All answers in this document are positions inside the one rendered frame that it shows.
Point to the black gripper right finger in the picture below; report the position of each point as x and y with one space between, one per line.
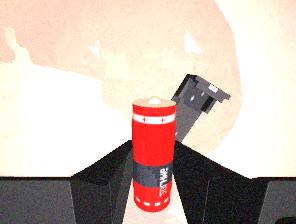
213 194

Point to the red cylindrical battery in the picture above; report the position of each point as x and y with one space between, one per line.
153 140

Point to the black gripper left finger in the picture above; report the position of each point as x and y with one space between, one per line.
97 194

